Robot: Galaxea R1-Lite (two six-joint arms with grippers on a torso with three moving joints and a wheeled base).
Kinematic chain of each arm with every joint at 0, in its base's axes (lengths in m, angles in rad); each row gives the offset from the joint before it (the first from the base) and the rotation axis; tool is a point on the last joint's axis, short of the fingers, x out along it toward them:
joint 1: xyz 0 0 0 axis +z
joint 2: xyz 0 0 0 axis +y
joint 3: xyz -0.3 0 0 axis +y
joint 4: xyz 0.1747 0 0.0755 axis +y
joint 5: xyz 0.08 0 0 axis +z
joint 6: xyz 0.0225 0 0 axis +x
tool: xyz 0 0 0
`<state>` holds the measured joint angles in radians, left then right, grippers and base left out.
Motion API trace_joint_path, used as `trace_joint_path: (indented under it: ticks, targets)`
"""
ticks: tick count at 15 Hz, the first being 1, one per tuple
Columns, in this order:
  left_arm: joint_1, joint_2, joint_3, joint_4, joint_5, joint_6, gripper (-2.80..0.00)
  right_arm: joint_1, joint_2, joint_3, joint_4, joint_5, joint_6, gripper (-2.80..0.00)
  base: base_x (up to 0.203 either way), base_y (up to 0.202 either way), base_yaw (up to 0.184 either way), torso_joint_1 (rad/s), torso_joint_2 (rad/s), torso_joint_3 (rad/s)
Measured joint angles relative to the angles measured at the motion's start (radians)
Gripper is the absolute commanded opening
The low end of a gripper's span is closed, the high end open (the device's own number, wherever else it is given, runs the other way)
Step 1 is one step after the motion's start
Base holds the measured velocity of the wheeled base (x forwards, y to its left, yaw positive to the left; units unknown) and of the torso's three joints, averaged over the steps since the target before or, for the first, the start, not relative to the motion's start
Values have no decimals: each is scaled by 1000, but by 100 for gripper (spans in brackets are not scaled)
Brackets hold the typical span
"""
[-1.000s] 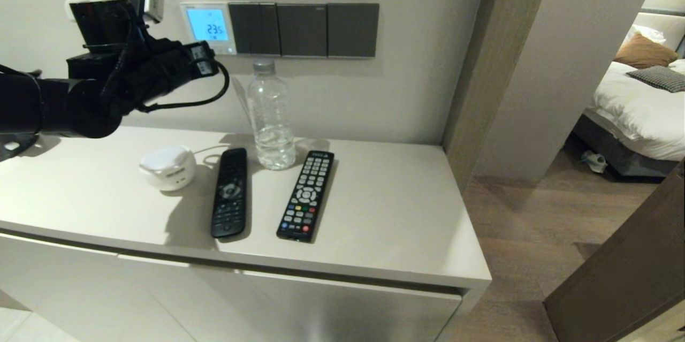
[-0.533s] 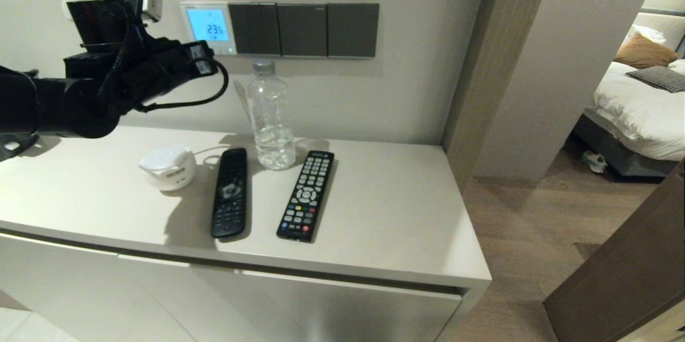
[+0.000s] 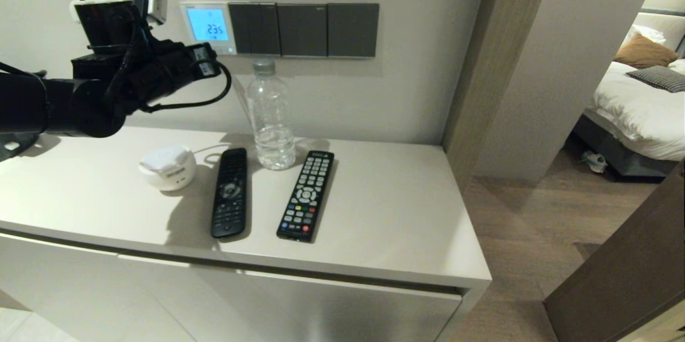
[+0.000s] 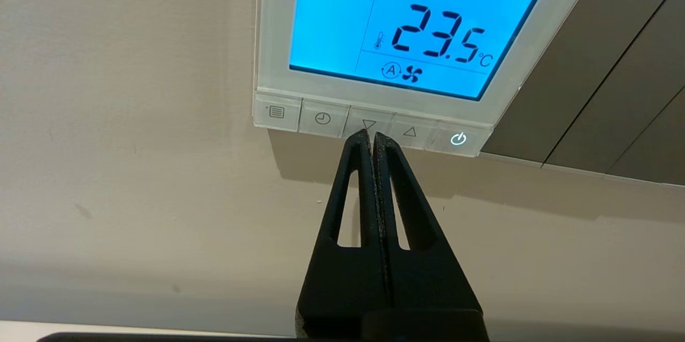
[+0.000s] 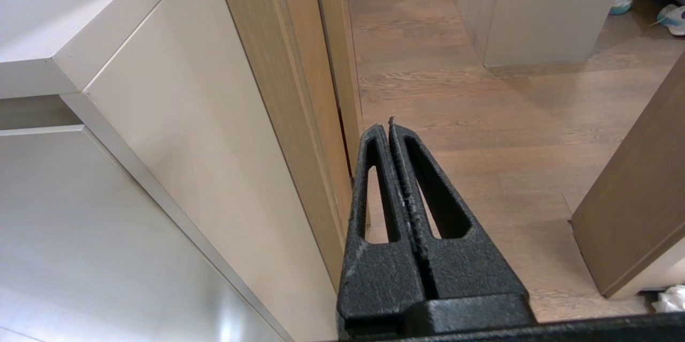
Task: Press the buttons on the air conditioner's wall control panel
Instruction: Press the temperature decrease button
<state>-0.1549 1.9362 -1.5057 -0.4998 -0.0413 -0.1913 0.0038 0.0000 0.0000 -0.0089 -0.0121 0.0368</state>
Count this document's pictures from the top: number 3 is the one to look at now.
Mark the dark grey bed base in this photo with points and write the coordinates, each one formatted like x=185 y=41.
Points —
x=615 y=154

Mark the white pillow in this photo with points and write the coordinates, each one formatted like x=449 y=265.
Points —
x=642 y=36

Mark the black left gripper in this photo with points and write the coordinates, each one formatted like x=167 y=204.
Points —
x=160 y=71

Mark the beige cabinet door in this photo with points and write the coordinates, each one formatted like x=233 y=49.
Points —
x=64 y=288

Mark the left wrist camera assembly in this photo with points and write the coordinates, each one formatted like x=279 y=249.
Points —
x=107 y=15

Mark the white round smart speaker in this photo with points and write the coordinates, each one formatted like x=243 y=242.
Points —
x=167 y=166

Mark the black remote with coloured buttons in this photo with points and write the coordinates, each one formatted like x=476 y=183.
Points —
x=305 y=197

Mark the checkered grey pillow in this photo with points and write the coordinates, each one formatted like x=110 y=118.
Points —
x=661 y=78

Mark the brown wooden door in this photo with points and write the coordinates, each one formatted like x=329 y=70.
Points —
x=631 y=278

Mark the right white drawer front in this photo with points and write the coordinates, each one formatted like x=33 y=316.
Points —
x=321 y=315

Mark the bed with white duvet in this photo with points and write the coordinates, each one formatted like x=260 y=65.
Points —
x=637 y=112

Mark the white and teal sneaker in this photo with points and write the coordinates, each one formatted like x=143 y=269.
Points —
x=595 y=161

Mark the grey multi-rocker wall switch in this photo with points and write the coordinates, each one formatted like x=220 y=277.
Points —
x=255 y=29

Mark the clear plastic water bottle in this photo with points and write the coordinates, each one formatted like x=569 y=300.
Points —
x=272 y=117

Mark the plain black remote control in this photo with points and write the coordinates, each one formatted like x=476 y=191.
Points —
x=230 y=192

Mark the beige sideboard cabinet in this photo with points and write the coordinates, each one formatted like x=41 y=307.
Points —
x=374 y=213

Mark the grey single-rocker wall switch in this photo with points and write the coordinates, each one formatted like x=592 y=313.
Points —
x=353 y=30
x=302 y=30

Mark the wooden door frame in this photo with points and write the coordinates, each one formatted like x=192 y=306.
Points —
x=492 y=63

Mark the padded bed headboard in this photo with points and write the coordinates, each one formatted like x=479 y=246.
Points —
x=669 y=23

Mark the white wall thermostat panel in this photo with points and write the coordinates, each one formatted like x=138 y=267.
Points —
x=208 y=26

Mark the brown pillow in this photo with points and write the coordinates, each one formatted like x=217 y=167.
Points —
x=645 y=54

